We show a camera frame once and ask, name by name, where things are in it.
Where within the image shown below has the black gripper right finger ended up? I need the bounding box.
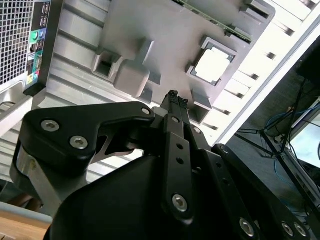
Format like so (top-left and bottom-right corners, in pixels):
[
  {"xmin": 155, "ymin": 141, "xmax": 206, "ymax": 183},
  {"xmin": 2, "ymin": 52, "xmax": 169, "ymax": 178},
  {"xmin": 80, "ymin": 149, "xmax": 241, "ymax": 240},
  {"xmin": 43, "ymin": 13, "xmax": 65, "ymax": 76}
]
[{"xmin": 179, "ymin": 98, "xmax": 320, "ymax": 240}]

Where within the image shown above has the silver CPU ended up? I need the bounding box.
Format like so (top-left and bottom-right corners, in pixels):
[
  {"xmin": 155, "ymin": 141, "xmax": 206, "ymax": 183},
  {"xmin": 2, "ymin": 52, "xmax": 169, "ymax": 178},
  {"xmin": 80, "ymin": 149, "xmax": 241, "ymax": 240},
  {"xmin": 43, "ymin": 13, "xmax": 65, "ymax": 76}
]
[{"xmin": 193, "ymin": 47, "xmax": 232, "ymax": 85}]

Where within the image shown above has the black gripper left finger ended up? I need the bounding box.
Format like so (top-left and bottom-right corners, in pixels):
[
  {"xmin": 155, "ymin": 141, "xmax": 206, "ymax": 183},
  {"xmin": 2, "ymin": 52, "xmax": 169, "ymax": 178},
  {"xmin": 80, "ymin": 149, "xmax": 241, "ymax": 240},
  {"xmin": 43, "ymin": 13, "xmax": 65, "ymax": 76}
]
[{"xmin": 9, "ymin": 90, "xmax": 196, "ymax": 223}]

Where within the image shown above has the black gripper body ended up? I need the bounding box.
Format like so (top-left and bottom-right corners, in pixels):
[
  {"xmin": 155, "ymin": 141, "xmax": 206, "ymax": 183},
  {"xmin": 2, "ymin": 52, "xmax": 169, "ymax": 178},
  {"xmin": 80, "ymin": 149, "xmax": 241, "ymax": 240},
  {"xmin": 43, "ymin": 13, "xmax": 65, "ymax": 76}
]
[{"xmin": 43, "ymin": 154, "xmax": 241, "ymax": 240}]

